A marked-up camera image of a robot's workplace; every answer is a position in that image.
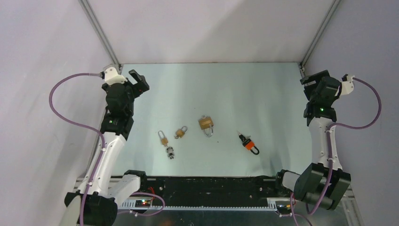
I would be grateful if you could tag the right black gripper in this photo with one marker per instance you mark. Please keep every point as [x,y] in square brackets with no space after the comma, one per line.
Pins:
[316,77]

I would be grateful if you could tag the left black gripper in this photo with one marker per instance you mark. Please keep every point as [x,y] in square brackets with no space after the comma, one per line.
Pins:
[139,87]

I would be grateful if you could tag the large brass padlock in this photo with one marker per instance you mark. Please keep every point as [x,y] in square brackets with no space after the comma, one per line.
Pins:
[207,126]

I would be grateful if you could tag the orange black padlock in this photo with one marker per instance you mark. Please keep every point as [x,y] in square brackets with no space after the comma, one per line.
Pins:
[249,145]

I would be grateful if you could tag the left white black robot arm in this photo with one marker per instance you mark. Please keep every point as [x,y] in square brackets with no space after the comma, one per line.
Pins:
[100,202]

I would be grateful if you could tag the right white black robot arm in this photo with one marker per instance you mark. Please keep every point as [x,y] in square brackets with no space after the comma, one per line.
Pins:
[323,183]

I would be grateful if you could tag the long shackle brass padlock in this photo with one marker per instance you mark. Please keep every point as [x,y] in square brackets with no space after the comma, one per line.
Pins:
[163,138]

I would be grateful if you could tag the small brass padlock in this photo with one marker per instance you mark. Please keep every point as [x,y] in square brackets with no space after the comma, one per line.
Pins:
[181,132]

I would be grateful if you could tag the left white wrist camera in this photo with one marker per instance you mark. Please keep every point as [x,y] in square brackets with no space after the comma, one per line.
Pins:
[113,76]

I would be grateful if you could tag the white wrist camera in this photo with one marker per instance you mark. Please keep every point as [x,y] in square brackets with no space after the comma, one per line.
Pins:
[113,76]
[346,86]

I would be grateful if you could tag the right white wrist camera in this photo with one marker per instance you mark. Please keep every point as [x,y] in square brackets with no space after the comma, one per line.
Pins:
[346,86]

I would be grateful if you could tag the right aluminium frame post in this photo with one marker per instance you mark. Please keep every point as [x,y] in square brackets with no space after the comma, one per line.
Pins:
[319,33]

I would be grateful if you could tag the aluminium frame post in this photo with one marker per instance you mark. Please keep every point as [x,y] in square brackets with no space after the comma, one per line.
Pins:
[88,10]
[319,33]

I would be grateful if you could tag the left aluminium frame post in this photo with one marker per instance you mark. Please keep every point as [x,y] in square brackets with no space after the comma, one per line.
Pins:
[88,10]

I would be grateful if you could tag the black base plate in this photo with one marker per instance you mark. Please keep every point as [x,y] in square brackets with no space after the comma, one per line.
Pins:
[212,191]

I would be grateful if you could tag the slotted grey cable duct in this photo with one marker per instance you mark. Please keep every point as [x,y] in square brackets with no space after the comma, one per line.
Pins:
[136,204]

